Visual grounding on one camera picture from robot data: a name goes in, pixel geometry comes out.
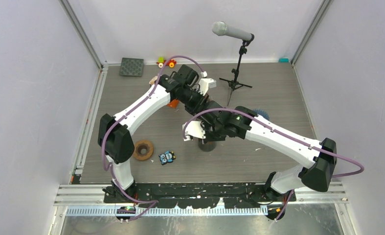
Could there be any dark glass carafe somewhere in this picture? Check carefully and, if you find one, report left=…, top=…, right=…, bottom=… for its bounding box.
left=198, top=140, right=217, bottom=152

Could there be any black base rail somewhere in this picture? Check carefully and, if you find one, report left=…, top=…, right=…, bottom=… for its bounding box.
left=101, top=181, right=298, bottom=210

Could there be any orange coffee filter bag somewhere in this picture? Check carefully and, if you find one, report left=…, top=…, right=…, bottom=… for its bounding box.
left=149, top=76, right=180, bottom=109

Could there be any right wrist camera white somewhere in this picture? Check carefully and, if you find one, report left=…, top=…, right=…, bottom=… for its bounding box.
left=182, top=120, right=206, bottom=141

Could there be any grey microphone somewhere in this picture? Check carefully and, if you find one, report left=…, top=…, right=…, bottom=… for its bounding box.
left=211, top=22, right=254, bottom=42

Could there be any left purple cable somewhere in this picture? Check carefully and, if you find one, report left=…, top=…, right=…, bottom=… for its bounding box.
left=101, top=55, right=209, bottom=221

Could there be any dark wooden dripper ring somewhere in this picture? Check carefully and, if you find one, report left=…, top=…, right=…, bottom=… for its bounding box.
left=132, top=140, right=155, bottom=162

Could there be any toy train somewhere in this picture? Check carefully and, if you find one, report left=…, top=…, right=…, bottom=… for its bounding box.
left=156, top=57, right=177, bottom=68

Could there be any blue owl toy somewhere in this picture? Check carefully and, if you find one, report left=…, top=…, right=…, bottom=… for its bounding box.
left=159, top=151, right=176, bottom=165

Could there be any dark grey studded plate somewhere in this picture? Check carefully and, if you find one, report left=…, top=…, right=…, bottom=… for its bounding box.
left=119, top=57, right=144, bottom=77

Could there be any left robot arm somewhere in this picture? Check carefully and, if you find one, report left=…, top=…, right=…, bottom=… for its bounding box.
left=98, top=65, right=216, bottom=203

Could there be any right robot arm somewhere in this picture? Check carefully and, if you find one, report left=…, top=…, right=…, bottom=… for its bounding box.
left=186, top=106, right=337, bottom=201

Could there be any blue ribbed dripper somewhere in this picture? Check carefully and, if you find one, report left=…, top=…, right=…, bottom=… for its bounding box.
left=253, top=109, right=270, bottom=120

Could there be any teal block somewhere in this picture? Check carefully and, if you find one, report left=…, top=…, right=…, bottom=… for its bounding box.
left=278, top=58, right=290, bottom=63

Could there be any black microphone tripod stand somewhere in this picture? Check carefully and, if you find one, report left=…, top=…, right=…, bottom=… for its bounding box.
left=219, top=40, right=253, bottom=106

